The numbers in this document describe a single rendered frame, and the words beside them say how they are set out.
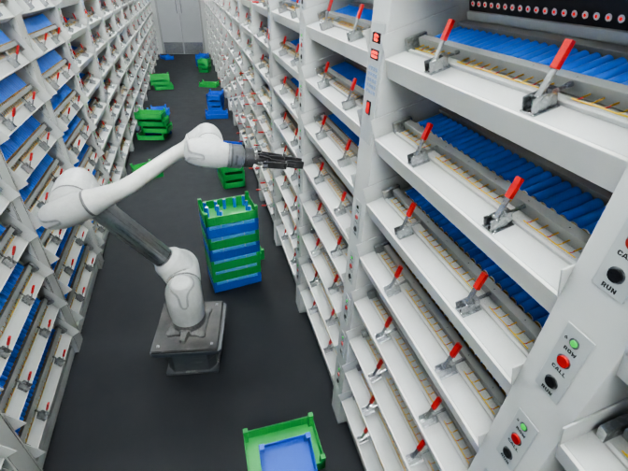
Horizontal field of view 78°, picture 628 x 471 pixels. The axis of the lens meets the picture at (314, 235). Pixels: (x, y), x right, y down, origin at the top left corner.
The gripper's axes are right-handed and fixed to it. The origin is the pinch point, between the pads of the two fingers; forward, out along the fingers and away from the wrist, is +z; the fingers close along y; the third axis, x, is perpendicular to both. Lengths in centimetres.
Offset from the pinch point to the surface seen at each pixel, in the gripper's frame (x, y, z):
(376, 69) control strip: 44, 50, -1
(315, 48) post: 40.6, -17.9, 4.7
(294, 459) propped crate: -96, 66, 4
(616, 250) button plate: 38, 116, 1
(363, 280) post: -18, 52, 15
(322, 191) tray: -7.6, 8.0, 11.7
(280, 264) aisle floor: -99, -66, 27
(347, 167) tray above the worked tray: 11.4, 29.3, 8.9
